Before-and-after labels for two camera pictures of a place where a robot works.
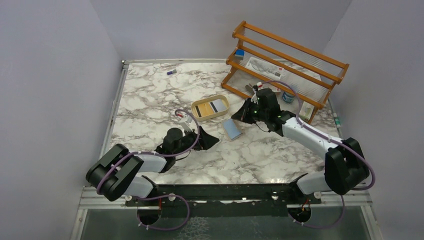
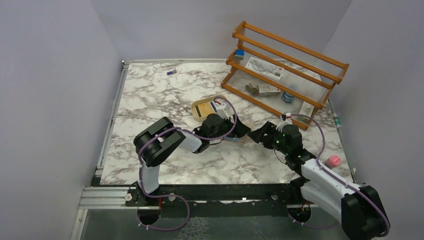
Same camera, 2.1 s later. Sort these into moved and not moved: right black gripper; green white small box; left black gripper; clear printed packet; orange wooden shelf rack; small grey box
Moved: left black gripper; right black gripper
Not moved: clear printed packet; small grey box; orange wooden shelf rack; green white small box
